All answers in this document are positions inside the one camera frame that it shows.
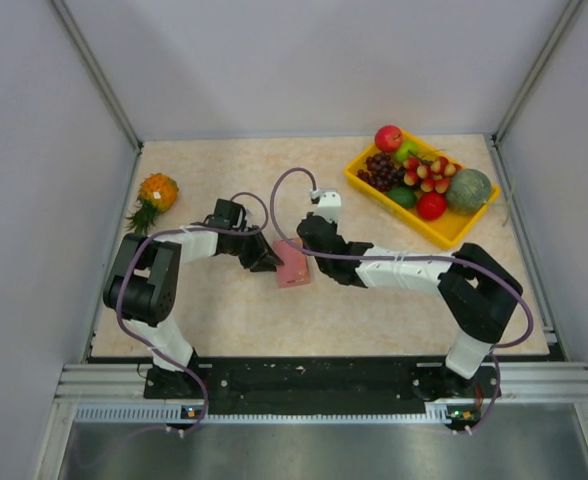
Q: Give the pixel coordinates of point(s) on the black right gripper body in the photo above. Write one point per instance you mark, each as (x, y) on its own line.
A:
(324, 266)

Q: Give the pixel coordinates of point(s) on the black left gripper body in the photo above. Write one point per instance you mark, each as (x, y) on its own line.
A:
(248, 247)

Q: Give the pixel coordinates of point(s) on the pink express box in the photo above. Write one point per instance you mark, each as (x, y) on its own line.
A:
(294, 271)

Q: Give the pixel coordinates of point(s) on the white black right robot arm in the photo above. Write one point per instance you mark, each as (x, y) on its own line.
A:
(480, 294)

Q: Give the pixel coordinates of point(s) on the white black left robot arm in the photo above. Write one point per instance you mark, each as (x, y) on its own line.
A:
(142, 285)

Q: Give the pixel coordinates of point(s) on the dark purple grape bunch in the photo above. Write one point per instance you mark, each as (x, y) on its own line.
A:
(381, 172)

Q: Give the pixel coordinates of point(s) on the green lime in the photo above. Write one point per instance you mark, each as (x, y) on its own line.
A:
(403, 196)

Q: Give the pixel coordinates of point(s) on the orange toy pineapple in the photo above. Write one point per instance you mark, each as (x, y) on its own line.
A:
(156, 195)

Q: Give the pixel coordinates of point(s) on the red tomato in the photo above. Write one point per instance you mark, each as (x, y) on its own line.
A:
(431, 206)

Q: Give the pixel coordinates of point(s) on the red apple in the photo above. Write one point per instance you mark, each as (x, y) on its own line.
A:
(388, 138)

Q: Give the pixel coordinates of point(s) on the green apple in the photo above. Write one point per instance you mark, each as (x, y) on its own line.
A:
(407, 149)

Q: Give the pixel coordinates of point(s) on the red-yellow cherry bunch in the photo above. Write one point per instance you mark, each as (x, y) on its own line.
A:
(429, 176)

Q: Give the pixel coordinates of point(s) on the green netted melon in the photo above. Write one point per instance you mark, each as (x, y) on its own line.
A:
(468, 192)

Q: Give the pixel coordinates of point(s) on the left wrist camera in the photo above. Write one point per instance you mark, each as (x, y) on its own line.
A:
(246, 222)

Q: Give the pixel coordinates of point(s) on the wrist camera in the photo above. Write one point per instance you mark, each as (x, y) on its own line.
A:
(327, 204)
(246, 222)

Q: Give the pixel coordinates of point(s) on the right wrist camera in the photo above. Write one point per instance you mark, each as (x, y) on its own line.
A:
(327, 204)

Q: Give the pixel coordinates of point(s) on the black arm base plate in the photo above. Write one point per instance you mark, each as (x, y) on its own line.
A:
(320, 385)

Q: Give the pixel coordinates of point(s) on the white slotted cable duct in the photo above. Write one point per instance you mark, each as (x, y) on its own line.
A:
(183, 415)

